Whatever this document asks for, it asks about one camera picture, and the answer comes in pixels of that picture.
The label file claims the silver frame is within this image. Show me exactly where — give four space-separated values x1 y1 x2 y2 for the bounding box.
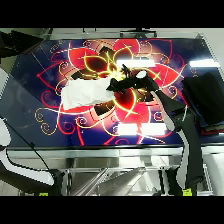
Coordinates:
0 145 224 197

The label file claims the black cable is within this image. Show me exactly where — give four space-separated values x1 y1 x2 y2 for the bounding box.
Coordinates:
0 114 52 172

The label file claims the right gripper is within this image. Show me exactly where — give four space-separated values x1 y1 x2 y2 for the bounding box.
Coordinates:
106 76 138 95

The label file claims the white garment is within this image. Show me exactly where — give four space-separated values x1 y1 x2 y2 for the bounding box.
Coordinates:
59 78 116 111

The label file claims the black garment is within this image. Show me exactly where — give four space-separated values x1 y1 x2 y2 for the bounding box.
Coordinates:
181 71 224 127

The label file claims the dark red garment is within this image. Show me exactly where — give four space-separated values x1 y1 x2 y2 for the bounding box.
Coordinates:
199 122 224 137

